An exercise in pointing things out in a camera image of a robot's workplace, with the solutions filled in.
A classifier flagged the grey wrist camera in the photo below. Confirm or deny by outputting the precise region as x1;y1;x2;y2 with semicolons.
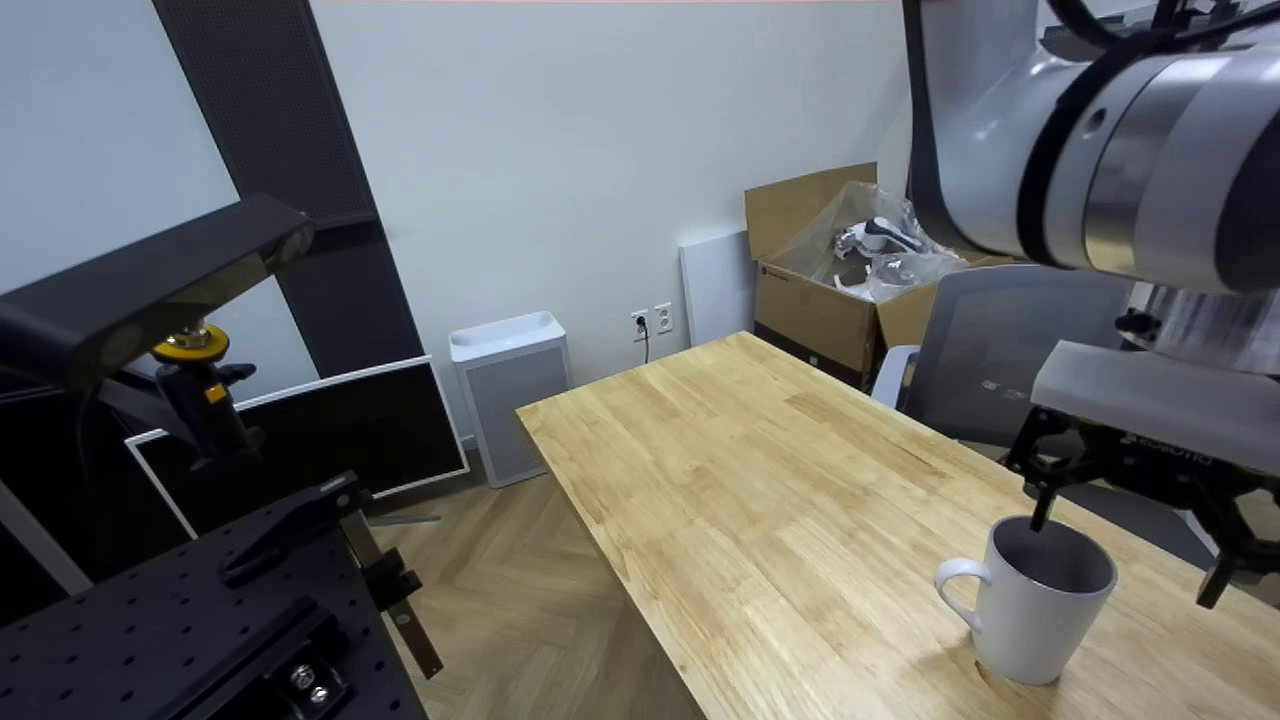
1027;335;1280;480

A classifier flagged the grey mesh office chair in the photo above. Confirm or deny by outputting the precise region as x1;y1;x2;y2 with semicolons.
867;258;1245;584

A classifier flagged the white air purifier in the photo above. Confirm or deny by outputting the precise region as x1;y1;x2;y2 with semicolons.
446;306;571;491

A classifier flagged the white flat panel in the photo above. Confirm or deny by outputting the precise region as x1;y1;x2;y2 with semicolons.
672;225;759;352

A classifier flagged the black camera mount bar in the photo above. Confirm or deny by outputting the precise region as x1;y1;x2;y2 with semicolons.
0;191;318;403

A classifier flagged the clear plastic bag with metal parts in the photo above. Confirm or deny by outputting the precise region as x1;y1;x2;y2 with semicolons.
774;179;976;306

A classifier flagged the brown cardboard box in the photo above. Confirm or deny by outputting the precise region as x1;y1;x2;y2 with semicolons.
739;158;986;390

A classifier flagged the black clamp lever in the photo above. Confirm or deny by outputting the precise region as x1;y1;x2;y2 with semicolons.
218;467;364;592

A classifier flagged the black diagonal beam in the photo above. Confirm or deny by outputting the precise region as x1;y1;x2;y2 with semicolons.
148;0;429;385

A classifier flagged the black monitor with white frame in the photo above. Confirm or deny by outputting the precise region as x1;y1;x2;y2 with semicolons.
119;352;472;543

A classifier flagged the yellow and black knob clamp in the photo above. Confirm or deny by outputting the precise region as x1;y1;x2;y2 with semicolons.
148;318;262;472

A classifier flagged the white wall outlet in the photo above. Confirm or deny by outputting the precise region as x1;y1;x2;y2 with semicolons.
629;294;680;343

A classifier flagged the black optical breadboard table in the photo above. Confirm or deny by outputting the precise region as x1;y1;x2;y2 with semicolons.
0;472;431;720

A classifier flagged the white ceramic mug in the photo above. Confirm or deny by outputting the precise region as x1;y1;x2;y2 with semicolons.
928;512;1122;693

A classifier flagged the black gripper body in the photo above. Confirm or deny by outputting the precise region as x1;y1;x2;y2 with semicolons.
1094;429;1280;528

